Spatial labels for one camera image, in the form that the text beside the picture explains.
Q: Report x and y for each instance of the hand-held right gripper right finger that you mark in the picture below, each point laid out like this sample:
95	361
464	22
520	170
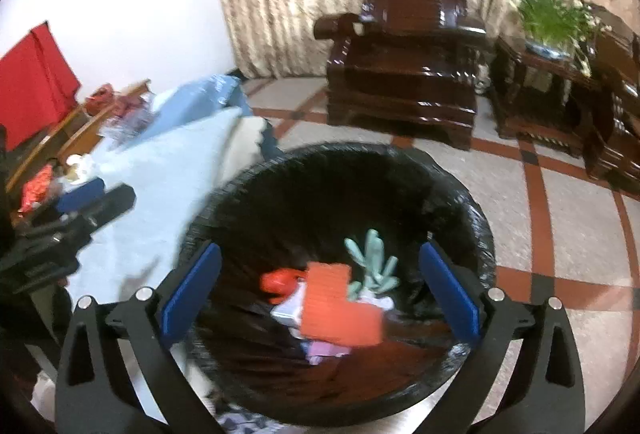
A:
450	294

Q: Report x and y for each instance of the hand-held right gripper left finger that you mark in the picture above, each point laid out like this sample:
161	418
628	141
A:
192	294

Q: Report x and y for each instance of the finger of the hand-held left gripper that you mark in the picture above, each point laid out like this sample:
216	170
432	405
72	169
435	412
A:
112	204
80	196

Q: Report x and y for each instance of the green glove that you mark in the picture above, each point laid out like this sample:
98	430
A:
372	259

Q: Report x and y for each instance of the red plastic bag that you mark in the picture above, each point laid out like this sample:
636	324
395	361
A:
277	283

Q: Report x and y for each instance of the white medicine box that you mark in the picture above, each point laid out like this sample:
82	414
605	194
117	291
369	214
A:
290	309

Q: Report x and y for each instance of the large orange foam pad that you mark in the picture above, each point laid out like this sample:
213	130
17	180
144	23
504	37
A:
340	314

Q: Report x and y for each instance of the black-lined trash bin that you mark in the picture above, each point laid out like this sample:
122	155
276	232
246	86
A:
325	194

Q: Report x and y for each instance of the white-lidded jar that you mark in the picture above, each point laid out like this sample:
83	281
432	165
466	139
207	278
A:
76	166

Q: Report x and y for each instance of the red patterned snack packet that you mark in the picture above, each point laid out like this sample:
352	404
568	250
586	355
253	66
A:
35	189

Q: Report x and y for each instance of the light grey tablecloth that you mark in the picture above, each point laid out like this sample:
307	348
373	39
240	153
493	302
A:
150	174

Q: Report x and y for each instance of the wooden television cabinet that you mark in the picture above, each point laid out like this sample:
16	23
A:
75	128

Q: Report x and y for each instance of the glass fruit bowl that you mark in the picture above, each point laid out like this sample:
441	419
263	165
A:
125	126

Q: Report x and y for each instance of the red apple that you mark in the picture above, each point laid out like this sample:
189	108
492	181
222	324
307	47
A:
127	105

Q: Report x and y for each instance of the red cloth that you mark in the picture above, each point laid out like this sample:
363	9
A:
35	83

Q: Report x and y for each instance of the blue tablecloth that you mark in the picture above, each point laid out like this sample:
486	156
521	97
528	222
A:
200	93

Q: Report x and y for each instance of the cream scalloped table cover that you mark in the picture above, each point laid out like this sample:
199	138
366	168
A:
245	138

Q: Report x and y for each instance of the dark wooden side table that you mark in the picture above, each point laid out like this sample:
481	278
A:
530	103

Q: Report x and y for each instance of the dark wooden armchair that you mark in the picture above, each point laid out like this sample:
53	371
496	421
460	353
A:
615	138
400	78

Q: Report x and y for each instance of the blue white ceramic pot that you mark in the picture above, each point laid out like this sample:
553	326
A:
547	49

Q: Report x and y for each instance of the flowering green plant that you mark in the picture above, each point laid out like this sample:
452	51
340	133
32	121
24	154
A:
555	13

